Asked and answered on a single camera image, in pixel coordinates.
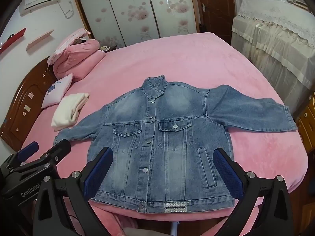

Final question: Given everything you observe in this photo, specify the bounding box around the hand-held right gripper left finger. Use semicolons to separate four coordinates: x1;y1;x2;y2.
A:
32;147;114;236

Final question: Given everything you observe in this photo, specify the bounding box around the blue denim jacket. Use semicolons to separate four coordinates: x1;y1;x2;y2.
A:
54;74;298;214

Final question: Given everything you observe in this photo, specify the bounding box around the white air conditioner cable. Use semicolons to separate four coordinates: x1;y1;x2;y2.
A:
58;0;74;19

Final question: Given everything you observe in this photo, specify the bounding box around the folded pink quilt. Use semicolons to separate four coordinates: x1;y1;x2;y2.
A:
53;39;106;82

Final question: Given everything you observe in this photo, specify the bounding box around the yellow wooden cabinet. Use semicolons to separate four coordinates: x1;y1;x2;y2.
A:
295;96;315;153

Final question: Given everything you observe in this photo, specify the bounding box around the white printed cushion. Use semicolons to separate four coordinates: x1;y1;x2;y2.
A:
41;73;73;109

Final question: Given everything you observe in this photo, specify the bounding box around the floral sliding-door wardrobe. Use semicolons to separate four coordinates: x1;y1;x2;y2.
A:
71;0;199;48

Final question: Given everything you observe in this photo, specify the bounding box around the brown wooden door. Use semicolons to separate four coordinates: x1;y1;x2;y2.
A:
193;0;237;45

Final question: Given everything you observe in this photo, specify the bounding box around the pink bed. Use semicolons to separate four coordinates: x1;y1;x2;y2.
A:
18;31;309;236

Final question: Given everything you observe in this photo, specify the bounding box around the folded cream cloth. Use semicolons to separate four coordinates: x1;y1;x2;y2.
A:
51;93;90;131

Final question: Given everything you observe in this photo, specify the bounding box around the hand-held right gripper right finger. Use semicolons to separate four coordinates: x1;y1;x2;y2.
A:
212;148;299;236

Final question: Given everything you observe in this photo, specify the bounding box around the brown wooden headboard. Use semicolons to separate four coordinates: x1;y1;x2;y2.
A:
0;56;58;150

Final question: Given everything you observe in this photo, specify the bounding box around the pink lace-trimmed pillow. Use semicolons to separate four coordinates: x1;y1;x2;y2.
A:
47;28;92;66

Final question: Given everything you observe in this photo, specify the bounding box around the red wall shelf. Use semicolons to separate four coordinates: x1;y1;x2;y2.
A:
0;28;27;54

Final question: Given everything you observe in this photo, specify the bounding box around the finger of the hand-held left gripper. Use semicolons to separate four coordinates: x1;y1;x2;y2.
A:
0;141;39;171
10;139;72;175

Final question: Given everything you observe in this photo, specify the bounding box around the pink wall shelf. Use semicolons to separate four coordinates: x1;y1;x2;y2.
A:
26;29;54;51

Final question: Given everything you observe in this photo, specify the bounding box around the white air conditioner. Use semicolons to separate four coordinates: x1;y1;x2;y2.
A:
20;0;62;16

